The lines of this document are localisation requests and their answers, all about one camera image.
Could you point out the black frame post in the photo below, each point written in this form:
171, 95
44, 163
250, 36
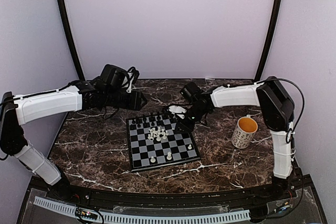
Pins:
70, 39
268, 39

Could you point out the left black frame post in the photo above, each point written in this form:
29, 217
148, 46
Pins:
70, 39

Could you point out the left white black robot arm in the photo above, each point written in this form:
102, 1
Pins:
112, 88

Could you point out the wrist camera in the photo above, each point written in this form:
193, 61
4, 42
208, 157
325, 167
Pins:
175, 110
133, 75

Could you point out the white slotted cable duct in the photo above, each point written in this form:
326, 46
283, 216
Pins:
87, 215

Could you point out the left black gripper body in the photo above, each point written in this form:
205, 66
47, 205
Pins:
114, 99

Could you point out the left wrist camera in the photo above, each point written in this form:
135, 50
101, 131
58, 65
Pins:
133, 75

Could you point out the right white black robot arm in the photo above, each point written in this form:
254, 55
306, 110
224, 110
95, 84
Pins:
270, 95

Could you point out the right black frame post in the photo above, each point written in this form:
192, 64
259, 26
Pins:
268, 39

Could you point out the black front rail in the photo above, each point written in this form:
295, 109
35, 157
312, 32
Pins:
241, 198

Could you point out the white chess pawn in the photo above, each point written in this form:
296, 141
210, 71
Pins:
152, 159

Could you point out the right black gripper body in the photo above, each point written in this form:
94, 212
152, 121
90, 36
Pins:
198, 114

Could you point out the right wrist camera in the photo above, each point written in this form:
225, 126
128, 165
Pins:
175, 110

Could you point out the white patterned mug yellow inside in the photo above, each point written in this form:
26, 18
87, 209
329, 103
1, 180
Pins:
244, 132

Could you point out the black grey chessboard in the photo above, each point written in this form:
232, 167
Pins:
141, 149

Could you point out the white chess piece pile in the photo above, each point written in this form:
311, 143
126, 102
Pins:
157, 134

